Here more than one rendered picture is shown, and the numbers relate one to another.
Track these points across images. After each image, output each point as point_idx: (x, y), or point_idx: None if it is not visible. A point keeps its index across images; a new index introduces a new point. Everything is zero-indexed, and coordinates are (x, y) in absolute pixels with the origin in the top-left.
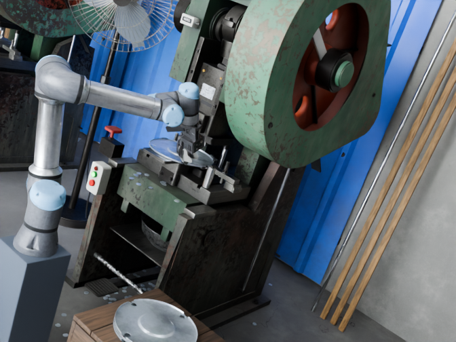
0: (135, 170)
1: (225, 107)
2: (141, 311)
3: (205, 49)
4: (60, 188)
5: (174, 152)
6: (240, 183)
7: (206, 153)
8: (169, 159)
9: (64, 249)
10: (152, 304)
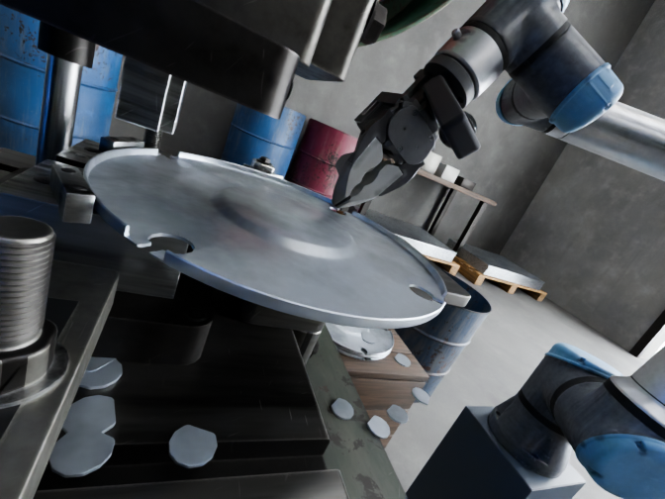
0: (388, 458)
1: (439, 10)
2: (358, 340)
3: None
4: (575, 350)
5: (339, 227)
6: (19, 163)
7: (108, 153)
8: (382, 231)
9: (478, 420)
10: (339, 341)
